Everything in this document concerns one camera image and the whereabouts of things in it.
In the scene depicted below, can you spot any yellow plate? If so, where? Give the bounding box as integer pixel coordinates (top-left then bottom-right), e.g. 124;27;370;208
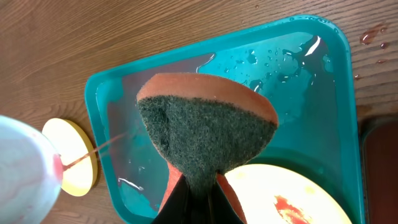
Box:
225;164;351;224
42;118;98;197

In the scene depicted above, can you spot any light blue plate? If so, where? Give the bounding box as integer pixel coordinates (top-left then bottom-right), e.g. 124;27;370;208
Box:
1;115;63;224

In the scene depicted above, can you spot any dark brown rectangular tray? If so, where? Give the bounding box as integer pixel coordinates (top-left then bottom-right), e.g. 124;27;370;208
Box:
361;116;397;224

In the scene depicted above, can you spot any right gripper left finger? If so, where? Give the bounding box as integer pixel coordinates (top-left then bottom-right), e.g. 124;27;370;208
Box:
152;177;192;224

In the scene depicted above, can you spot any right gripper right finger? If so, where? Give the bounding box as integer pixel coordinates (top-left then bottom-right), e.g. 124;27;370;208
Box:
208;182;243;224

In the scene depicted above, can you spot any red and green sponge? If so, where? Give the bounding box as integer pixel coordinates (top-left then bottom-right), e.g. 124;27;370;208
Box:
136;73;279;223

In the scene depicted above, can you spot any teal plastic tray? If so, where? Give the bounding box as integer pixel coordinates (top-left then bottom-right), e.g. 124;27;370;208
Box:
85;15;365;223

